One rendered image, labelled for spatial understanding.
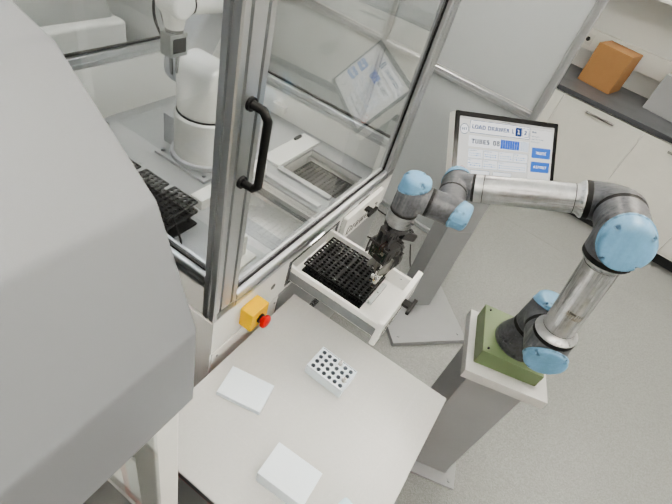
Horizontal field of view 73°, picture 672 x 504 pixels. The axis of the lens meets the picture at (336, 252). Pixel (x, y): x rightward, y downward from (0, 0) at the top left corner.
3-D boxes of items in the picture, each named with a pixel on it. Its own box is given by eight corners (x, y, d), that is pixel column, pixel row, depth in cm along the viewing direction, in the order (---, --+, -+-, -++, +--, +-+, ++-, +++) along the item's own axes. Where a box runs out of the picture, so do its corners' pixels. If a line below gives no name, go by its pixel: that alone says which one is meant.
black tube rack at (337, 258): (382, 283, 153) (388, 271, 149) (356, 314, 141) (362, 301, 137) (329, 249, 159) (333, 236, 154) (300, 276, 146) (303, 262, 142)
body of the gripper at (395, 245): (363, 252, 128) (376, 220, 120) (382, 241, 134) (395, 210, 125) (382, 269, 125) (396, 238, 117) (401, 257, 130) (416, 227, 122)
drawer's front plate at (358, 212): (376, 209, 186) (385, 187, 178) (340, 242, 166) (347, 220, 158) (373, 207, 186) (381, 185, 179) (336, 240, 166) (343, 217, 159)
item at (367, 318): (407, 290, 154) (413, 278, 150) (371, 337, 136) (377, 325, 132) (313, 231, 164) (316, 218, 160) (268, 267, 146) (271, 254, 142)
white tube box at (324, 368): (354, 378, 133) (357, 371, 131) (338, 398, 127) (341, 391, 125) (320, 353, 137) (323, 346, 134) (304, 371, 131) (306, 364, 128)
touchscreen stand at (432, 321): (464, 342, 255) (570, 203, 187) (391, 346, 241) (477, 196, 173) (433, 276, 289) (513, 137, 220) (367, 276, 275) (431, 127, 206)
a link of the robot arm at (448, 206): (478, 192, 116) (438, 175, 117) (473, 215, 108) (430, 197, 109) (465, 215, 122) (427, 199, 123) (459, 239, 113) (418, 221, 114)
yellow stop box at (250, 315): (268, 318, 131) (271, 303, 126) (251, 334, 126) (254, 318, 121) (254, 309, 132) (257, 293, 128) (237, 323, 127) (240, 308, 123)
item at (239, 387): (273, 388, 125) (274, 385, 124) (259, 415, 118) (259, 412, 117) (232, 368, 126) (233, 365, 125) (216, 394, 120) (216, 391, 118)
